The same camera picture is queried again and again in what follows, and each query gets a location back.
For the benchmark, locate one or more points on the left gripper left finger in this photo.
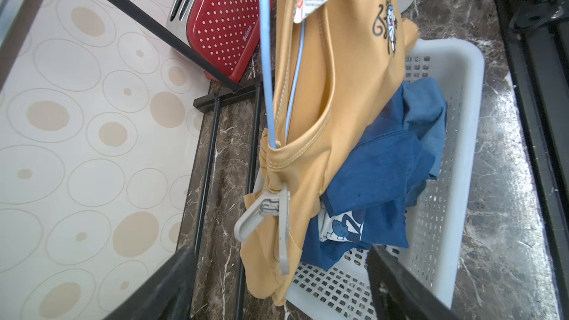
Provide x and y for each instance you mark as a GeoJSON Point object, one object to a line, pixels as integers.
{"type": "Point", "coordinates": [165, 295]}

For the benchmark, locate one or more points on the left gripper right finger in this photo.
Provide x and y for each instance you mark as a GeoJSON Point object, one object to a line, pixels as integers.
{"type": "Point", "coordinates": [396, 294]}

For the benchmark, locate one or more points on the dark blue t-shirt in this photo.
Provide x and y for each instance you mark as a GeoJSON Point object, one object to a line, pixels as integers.
{"type": "Point", "coordinates": [365, 203]}

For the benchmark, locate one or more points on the slate blue t-shirt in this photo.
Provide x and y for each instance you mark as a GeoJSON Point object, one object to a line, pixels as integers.
{"type": "Point", "coordinates": [425, 115]}

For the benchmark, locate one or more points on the tan yellow t-shirt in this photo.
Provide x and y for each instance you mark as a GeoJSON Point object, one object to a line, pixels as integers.
{"type": "Point", "coordinates": [336, 68]}

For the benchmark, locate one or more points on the light blue hanger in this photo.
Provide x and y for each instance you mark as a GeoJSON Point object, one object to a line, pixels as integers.
{"type": "Point", "coordinates": [265, 28]}

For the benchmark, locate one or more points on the white plastic basket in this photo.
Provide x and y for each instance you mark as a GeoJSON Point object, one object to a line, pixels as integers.
{"type": "Point", "coordinates": [435, 225]}

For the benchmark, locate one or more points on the black clothes rack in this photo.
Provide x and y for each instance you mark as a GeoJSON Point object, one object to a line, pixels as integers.
{"type": "Point", "coordinates": [212, 102]}

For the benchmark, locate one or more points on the red toaster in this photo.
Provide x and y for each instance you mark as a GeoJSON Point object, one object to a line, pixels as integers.
{"type": "Point", "coordinates": [223, 32]}

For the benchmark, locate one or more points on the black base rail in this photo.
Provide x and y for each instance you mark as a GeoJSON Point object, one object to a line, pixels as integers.
{"type": "Point", "coordinates": [535, 34]}

